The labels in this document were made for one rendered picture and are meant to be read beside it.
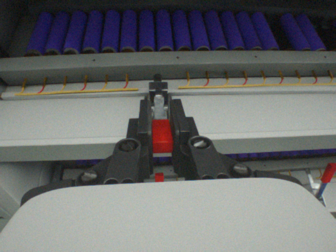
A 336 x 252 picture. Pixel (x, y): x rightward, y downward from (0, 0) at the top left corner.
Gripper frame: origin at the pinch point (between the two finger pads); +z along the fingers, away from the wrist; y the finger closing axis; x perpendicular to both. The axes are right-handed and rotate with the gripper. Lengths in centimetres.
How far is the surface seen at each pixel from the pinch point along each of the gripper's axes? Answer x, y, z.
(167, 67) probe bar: 1.1, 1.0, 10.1
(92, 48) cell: 2.5, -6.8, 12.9
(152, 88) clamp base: 0.2, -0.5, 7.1
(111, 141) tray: -4.1, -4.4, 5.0
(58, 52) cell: 2.1, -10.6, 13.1
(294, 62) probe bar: 1.7, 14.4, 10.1
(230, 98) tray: -1.8, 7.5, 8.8
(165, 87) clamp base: 0.2, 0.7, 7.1
